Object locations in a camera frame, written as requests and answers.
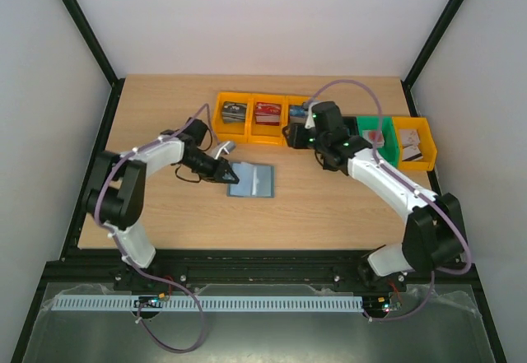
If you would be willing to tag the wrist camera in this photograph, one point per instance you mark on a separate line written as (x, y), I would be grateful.
(223, 149)
(310, 116)

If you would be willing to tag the teal leather card holder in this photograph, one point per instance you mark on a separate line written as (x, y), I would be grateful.
(255, 181)

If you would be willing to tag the black bin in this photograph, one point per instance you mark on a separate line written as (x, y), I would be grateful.
(350, 123)

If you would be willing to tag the red white card stack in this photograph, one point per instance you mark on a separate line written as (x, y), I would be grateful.
(374, 137)

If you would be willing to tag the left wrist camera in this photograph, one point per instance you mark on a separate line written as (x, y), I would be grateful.
(223, 149)

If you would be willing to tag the white pink credit card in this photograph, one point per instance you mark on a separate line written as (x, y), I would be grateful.
(411, 153)

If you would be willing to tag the black card stack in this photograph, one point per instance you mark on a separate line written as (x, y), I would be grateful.
(234, 112)

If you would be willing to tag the light blue cable duct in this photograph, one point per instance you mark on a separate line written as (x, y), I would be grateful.
(211, 304)

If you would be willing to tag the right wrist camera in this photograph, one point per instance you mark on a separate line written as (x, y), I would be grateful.
(310, 116)

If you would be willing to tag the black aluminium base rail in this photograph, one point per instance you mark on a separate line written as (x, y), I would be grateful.
(337, 270)

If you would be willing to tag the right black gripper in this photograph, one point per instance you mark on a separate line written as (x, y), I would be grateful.
(293, 136)

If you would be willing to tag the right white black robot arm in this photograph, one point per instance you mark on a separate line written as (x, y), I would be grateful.
(433, 223)

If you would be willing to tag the black frame post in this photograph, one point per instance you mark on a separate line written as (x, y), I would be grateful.
(439, 29)
(84, 28)

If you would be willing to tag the right black frame post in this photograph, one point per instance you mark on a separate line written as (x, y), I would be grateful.
(439, 29)

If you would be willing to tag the blue card stack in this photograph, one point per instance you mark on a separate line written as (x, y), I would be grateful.
(297, 114)

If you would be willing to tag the far right orange bin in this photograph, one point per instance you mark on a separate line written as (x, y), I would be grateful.
(427, 144)

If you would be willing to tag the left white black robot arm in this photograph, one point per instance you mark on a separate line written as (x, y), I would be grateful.
(115, 190)

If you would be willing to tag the orange bin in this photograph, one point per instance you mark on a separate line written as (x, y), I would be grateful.
(299, 100)
(236, 132)
(266, 134)
(427, 144)

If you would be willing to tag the green bin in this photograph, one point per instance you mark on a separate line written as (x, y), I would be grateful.
(390, 152)

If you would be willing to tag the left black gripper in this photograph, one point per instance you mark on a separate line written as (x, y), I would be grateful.
(222, 165)

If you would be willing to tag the left black frame post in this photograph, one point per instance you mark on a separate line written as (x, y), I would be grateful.
(84, 28)

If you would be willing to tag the white pink card stack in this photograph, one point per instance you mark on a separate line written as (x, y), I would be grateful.
(409, 136)

